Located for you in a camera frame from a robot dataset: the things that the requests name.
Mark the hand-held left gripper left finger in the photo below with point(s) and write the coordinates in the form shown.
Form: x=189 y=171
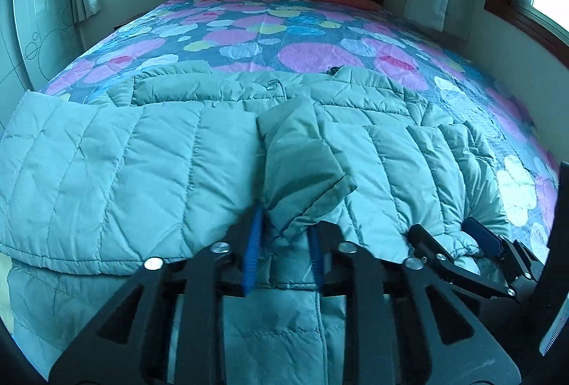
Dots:
x=251 y=247

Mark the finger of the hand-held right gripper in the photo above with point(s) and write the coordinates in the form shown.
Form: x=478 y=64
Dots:
x=433 y=249
x=482 y=234

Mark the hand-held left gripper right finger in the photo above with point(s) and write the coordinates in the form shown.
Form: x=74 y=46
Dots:
x=314 y=254

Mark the light blue puffer jacket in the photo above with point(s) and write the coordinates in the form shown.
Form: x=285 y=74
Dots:
x=133 y=167

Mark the floral bedspread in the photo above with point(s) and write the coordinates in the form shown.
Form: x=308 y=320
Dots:
x=311 y=56

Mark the glossy white wardrobe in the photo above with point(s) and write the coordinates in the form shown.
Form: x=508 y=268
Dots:
x=40 y=20

